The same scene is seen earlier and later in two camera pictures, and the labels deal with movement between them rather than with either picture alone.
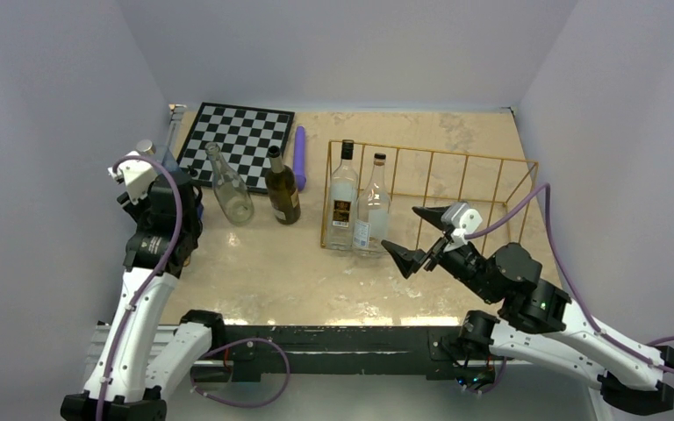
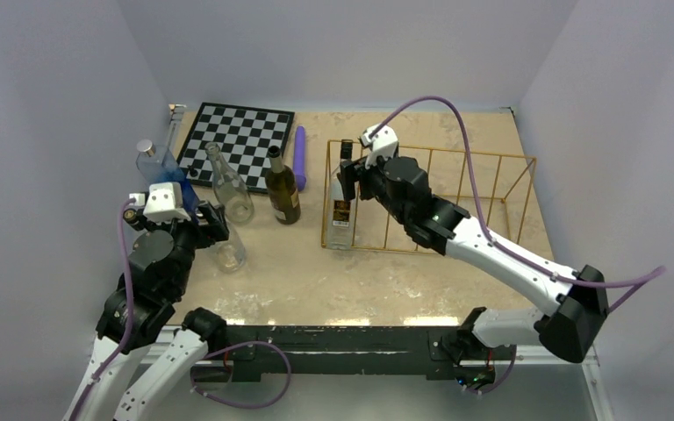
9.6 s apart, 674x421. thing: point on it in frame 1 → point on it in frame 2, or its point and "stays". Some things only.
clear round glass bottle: (231, 190) stays
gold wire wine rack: (381, 197) stays
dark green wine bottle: (281, 186) stays
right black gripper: (406, 260) → (355, 171)
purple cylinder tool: (299, 158) stays
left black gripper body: (140, 212) → (190, 234)
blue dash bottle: (148, 147) stays
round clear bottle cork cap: (373, 211) → (231, 253)
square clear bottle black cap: (342, 202) stays
